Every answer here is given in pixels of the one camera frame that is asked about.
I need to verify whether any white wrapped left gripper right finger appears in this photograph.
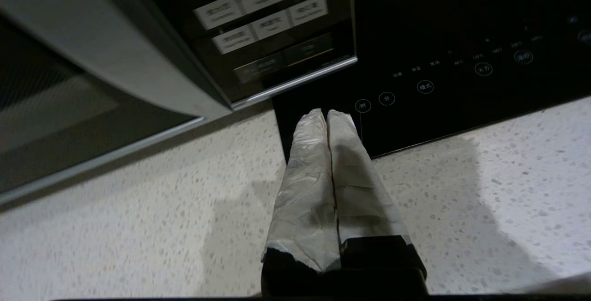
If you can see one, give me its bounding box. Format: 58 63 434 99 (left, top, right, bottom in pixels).
327 109 428 295

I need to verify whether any black glass microwave door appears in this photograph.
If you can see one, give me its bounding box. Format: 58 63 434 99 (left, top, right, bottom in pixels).
0 0 231 205

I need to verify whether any black induction cooktop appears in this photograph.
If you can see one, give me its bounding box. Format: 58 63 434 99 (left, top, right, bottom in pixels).
272 0 591 163

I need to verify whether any silver Panasonic microwave oven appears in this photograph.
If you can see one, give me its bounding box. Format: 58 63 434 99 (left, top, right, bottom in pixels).
0 0 358 205

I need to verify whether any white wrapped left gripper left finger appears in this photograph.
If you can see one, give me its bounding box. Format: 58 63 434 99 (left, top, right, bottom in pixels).
261 108 343 296

